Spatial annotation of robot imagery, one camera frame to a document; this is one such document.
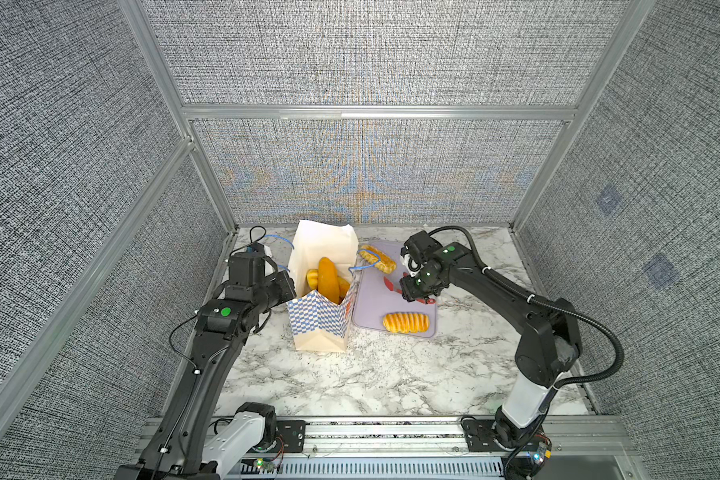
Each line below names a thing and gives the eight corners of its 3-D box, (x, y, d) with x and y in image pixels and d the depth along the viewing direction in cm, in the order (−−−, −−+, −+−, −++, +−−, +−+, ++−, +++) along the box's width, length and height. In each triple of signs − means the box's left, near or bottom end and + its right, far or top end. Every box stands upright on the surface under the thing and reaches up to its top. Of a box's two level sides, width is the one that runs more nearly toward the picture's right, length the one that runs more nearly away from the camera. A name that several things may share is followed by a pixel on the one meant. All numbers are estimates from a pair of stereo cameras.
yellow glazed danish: (356, 257, 112) (356, 249, 108) (366, 248, 114) (367, 240, 111) (386, 278, 105) (387, 271, 102) (396, 269, 108) (397, 261, 105)
